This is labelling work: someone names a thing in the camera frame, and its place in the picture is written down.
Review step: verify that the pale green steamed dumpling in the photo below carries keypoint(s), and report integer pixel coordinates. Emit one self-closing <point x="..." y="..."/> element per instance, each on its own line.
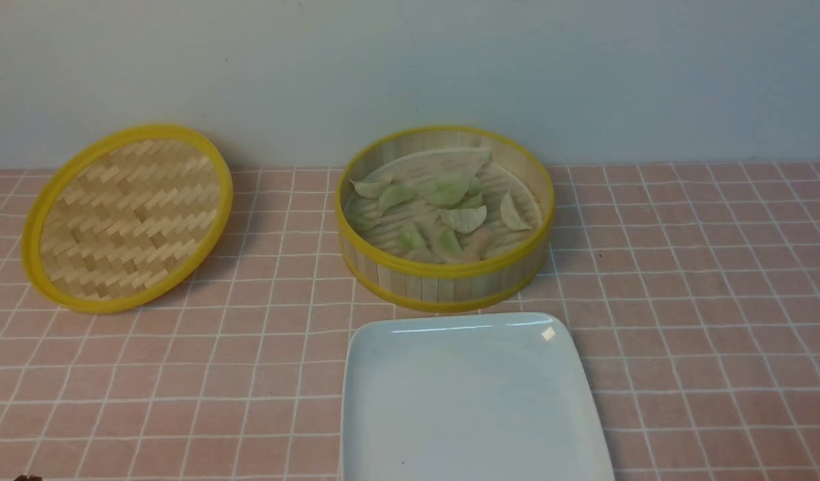
<point x="394" y="195"/>
<point x="447" y="246"/>
<point x="465" y="220"/>
<point x="472" y="202"/>
<point x="445" y="191"/>
<point x="410" y="238"/>
<point x="371" y="190"/>
<point x="511" y="216"/>

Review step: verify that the bamboo steamer basket yellow rim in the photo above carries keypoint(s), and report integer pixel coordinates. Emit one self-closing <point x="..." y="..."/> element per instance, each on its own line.
<point x="441" y="288"/>

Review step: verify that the pale pink steamed dumpling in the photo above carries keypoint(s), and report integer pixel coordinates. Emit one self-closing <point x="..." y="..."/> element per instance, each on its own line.
<point x="477" y="245"/>

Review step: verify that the white square plate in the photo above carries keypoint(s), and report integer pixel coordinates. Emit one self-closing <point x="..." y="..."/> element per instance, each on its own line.
<point x="500" y="396"/>

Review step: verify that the bamboo steamer lid yellow rim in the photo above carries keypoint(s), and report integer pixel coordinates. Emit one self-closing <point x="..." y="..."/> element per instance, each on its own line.
<point x="127" y="219"/>

